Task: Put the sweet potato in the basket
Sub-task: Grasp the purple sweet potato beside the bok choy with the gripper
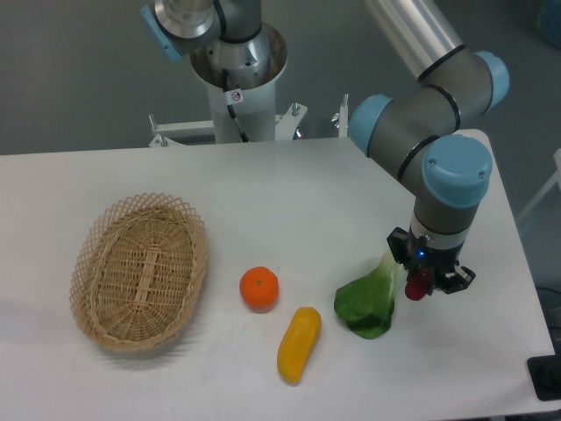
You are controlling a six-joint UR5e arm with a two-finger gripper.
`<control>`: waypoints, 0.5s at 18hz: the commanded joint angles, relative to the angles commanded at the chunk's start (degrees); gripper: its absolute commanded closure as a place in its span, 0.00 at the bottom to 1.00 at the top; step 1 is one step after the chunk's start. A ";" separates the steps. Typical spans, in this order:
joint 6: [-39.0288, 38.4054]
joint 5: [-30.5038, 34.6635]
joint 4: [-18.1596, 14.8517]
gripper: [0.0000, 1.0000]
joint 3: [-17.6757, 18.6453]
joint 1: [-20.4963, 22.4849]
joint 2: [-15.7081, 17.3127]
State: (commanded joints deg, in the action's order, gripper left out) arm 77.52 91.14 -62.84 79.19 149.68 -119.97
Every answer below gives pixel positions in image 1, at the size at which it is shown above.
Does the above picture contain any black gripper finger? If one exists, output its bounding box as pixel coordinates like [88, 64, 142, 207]
[387, 227, 410, 265]
[439, 266, 476, 294]

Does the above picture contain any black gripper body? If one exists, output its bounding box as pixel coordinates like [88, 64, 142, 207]
[403, 231, 463, 295]

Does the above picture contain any purple sweet potato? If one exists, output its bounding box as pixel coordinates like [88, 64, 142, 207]
[405, 268, 431, 301]

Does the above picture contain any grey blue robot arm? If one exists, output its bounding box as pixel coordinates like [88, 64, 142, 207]
[141, 1, 509, 300]

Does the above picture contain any woven wicker basket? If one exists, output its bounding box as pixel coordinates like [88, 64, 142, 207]
[69, 193, 208, 352]

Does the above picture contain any green bok choy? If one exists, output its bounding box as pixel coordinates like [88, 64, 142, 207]
[333, 250, 402, 339]

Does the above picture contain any black device at edge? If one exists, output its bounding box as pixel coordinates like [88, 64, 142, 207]
[527, 355, 560, 402]

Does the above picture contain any yellow pepper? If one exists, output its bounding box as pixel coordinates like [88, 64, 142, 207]
[277, 307, 322, 385]

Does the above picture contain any orange mandarin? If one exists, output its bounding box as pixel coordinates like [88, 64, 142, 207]
[238, 267, 280, 313]

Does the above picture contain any white furniture leg right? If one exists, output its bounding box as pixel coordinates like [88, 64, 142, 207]
[515, 148, 561, 225]

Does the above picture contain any blue object top right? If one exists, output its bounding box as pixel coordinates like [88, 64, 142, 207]
[536, 0, 561, 48]

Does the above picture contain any white clamp post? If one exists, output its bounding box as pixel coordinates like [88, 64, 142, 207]
[331, 93, 349, 138]

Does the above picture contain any white metal base frame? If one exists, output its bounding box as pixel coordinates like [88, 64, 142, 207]
[148, 103, 308, 147]

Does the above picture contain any black cable on pedestal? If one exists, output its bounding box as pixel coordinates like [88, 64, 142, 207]
[221, 68, 251, 144]

